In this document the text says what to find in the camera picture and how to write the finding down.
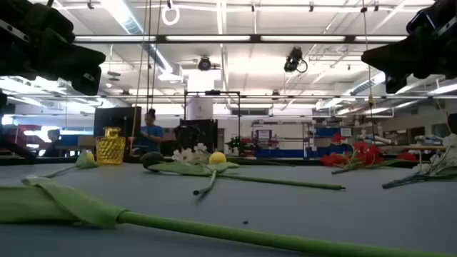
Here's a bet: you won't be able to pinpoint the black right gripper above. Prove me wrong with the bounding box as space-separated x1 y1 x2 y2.
361 10 457 94

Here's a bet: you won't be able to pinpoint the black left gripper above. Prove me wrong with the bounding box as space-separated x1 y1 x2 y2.
0 0 106 96

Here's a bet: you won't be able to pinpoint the white flower bunch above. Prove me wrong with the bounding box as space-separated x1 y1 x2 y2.
171 142 210 165
381 133 457 190

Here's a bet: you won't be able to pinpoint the large green foreground stem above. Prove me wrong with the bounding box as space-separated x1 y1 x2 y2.
0 175 454 257

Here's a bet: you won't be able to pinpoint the yellow artificial tulip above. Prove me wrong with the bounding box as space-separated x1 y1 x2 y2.
192 151 241 196

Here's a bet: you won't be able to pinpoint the yellow glass vase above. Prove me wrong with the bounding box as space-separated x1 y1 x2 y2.
95 126 126 166

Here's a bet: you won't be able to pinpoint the black monitor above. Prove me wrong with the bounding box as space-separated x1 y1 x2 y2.
93 106 142 138

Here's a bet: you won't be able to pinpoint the person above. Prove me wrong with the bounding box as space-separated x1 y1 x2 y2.
44 128 62 158
137 109 166 153

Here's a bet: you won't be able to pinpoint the long wooden bench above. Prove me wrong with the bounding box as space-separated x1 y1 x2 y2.
374 144 447 151

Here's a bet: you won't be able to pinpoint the red storage rack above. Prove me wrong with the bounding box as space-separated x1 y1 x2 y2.
5 124 46 151

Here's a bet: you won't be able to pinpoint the short-stemmed yellow tulip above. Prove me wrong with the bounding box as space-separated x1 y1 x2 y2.
36 149 100 180

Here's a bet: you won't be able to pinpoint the round ceiling fixture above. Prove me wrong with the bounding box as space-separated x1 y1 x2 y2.
197 56 213 72

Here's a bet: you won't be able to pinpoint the black equipment rack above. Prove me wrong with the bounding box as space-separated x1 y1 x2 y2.
173 119 219 154

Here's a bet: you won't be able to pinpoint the blue storage bins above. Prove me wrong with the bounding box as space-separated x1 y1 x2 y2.
255 148 322 158

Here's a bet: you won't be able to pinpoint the overhead light bar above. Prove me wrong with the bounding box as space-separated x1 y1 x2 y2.
73 34 408 44

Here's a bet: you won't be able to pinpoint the green-lit device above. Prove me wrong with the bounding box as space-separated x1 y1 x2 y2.
226 135 246 155

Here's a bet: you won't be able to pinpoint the yellow hanging cord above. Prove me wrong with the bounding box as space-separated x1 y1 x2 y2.
361 0 376 158

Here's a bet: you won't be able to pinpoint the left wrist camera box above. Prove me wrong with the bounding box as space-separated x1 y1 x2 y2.
28 1 76 46

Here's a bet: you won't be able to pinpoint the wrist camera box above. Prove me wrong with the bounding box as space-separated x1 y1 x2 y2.
28 1 76 46
406 2 438 36

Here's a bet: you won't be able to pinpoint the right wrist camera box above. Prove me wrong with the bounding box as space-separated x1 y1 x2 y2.
406 2 438 36

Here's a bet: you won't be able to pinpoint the tan hanging rope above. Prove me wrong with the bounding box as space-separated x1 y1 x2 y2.
130 0 149 153

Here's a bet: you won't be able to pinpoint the black hanging cable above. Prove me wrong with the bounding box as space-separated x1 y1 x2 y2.
150 0 161 110
146 0 151 112

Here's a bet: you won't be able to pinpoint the black metal rig frame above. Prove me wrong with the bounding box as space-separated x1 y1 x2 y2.
0 135 36 163

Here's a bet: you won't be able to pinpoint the black overhead camera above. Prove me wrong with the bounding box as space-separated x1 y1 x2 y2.
283 46 309 74

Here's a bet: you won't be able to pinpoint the white hanging ring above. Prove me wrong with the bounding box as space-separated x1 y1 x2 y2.
161 5 181 26

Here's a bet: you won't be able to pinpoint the black table edge rail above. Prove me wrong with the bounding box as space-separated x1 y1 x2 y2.
0 156 457 169

